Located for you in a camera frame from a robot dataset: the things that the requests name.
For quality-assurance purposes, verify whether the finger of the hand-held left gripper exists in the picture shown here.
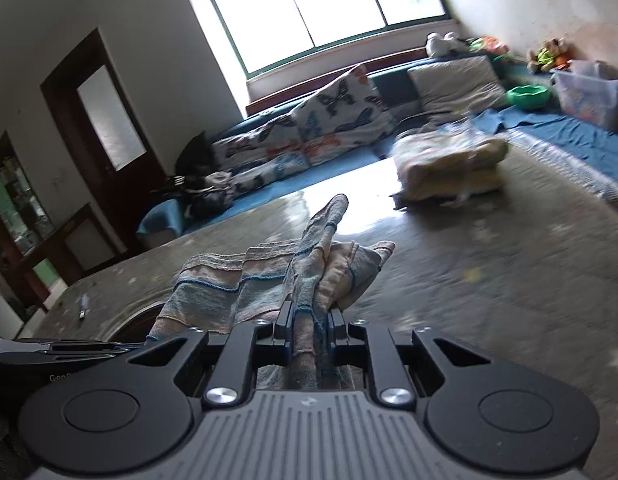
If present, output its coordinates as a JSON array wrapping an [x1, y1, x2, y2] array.
[[14, 339, 144, 361]]

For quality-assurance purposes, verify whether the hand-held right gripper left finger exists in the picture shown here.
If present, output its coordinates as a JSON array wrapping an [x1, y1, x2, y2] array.
[[126, 302, 294, 407]]

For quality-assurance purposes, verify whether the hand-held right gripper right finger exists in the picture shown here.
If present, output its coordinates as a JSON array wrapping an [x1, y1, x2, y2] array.
[[329, 307, 490, 407]]

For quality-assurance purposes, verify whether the person's dark clothing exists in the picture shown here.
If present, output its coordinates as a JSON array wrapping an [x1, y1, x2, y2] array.
[[0, 397, 40, 480]]

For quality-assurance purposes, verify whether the dark wood low cabinet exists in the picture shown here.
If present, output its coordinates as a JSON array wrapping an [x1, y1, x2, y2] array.
[[36, 203, 127, 286]]

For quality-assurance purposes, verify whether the glass door display cabinet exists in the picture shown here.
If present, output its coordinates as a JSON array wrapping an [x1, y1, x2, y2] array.
[[0, 132, 57, 311]]

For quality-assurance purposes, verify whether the butterfly print quilt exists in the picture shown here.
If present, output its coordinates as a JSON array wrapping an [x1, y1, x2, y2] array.
[[211, 115, 310, 196]]

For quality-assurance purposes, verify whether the black bag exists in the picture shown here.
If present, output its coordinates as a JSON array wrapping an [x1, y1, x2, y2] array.
[[176, 132, 213, 181]]

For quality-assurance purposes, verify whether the folded yellow cloth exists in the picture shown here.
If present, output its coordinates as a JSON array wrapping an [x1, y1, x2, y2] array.
[[393, 130, 510, 206]]

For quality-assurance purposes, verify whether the butterfly print pillow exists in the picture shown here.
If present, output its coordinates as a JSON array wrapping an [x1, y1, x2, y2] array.
[[291, 64, 397, 161]]

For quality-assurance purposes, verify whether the dark wood glass door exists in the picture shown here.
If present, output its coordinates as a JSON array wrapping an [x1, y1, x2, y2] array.
[[41, 28, 167, 196]]

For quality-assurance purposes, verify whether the grey pillow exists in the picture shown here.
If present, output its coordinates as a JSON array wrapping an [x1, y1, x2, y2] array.
[[408, 55, 507, 111]]

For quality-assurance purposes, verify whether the green plastic basin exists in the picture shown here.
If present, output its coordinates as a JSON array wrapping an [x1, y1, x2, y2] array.
[[506, 84, 550, 111]]

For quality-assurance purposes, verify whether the white black plush toy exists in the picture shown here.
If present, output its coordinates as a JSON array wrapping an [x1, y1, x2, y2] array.
[[425, 31, 470, 58]]

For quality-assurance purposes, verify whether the orange green plush toy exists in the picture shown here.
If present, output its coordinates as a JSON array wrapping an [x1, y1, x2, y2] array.
[[469, 35, 510, 56]]

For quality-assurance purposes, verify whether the green framed window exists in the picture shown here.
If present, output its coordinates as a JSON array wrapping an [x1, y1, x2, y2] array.
[[196, 0, 460, 78]]

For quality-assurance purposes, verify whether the brown bear plush toy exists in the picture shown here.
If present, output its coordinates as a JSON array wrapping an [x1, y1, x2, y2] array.
[[526, 37, 574, 73]]

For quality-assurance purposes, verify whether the clear plastic storage box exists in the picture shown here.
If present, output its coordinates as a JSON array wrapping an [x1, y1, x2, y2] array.
[[554, 60, 618, 131]]

